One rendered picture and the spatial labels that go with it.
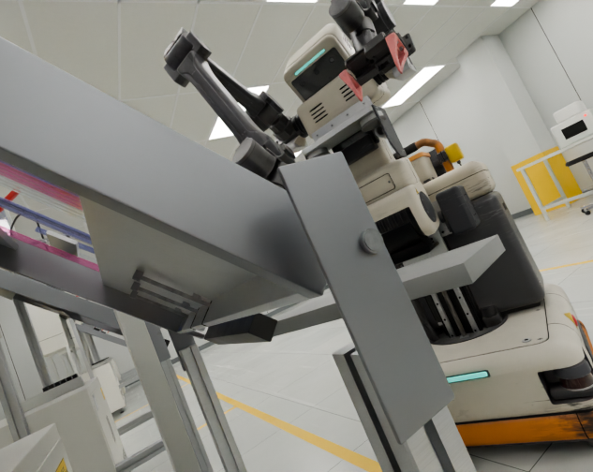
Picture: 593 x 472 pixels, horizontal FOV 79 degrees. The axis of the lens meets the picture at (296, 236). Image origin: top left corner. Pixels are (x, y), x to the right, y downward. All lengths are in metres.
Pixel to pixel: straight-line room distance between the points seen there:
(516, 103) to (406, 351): 6.76
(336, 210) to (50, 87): 0.18
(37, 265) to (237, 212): 0.73
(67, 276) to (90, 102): 0.69
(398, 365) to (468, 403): 0.98
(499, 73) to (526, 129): 0.99
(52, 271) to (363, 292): 0.79
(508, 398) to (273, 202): 1.00
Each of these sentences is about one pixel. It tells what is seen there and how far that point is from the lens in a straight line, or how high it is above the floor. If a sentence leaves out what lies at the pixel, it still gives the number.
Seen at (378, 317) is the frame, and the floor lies 0.66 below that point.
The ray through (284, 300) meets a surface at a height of 0.68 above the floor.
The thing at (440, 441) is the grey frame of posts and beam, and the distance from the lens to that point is 0.26.
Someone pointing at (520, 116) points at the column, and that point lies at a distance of 6.92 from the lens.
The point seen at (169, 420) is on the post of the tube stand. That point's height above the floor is 0.46.
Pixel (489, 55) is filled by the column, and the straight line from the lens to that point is 7.14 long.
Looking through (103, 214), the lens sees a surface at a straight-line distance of 0.42.
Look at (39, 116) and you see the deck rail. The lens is 0.26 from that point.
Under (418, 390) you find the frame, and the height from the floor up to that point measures 0.61.
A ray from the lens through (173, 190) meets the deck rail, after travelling 0.24.
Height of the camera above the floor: 0.70
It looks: 6 degrees up
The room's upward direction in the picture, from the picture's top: 24 degrees counter-clockwise
